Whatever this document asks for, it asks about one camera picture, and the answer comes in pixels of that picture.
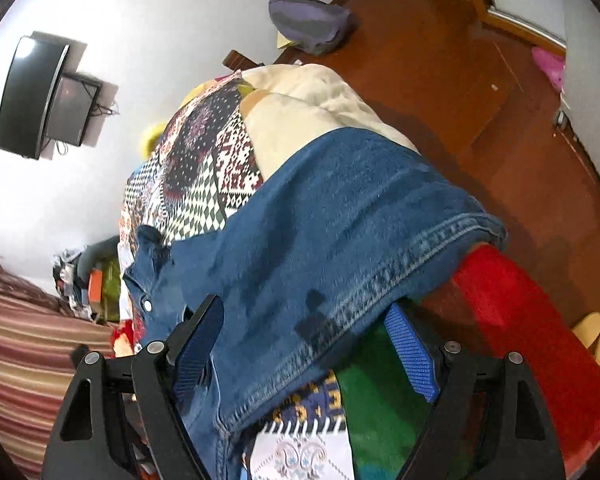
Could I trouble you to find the patchwork printed blanket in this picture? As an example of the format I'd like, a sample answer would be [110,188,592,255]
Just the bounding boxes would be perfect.
[117,71,356,480]

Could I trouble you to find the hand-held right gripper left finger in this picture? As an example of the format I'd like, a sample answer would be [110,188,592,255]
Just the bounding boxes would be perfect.
[45,294,226,480]

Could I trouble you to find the cream quilt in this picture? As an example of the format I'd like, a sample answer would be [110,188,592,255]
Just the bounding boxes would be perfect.
[240,63,421,188]

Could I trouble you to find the red fleece blanket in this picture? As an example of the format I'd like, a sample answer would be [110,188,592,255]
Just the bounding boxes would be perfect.
[420,244,600,480]

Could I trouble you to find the green box with clutter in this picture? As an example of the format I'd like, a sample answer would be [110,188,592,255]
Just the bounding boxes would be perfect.
[100,255,124,322]

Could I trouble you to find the purple bag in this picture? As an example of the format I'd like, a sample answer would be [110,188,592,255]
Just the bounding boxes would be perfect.
[268,0,358,57]

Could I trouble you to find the striped curtain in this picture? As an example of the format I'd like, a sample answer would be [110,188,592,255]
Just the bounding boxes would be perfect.
[0,245,126,480]

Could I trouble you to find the green cloth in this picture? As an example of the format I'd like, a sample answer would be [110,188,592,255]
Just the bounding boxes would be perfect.
[337,320,476,480]

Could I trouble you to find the dark wooden furniture corner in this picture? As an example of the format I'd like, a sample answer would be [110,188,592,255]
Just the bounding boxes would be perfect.
[222,50,262,72]

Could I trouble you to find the wooden door frame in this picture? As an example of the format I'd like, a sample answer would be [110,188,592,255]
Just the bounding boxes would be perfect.
[455,0,568,57]

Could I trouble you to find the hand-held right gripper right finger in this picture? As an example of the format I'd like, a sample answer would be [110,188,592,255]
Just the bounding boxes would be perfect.
[382,302,566,480]

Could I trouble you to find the black television cable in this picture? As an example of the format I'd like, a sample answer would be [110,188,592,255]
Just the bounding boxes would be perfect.
[55,101,120,155]

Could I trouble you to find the black wall television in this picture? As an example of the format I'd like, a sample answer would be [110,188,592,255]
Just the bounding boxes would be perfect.
[0,35,103,161]

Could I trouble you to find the pink slipper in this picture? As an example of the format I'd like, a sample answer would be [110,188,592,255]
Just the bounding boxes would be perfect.
[531,46,566,92]

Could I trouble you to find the pile of clutter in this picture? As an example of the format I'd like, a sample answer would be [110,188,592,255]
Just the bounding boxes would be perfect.
[52,249,90,313]

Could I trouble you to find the blue denim garment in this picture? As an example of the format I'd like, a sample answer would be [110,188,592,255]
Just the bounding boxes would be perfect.
[122,127,509,480]

